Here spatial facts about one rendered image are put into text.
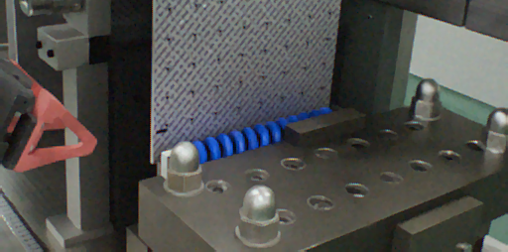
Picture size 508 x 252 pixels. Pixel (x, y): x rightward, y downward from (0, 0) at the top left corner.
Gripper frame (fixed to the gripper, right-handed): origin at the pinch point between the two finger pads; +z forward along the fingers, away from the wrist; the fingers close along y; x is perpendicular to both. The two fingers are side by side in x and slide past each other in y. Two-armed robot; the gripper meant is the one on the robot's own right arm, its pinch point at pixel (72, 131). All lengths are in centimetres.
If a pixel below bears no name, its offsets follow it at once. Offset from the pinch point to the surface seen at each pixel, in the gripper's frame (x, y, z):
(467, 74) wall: 56, -141, 283
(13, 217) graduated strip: -15.7, -15.3, 7.7
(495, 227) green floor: -1, -61, 216
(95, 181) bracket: -6.3, -7.6, 10.3
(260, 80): 11.5, 0.3, 17.8
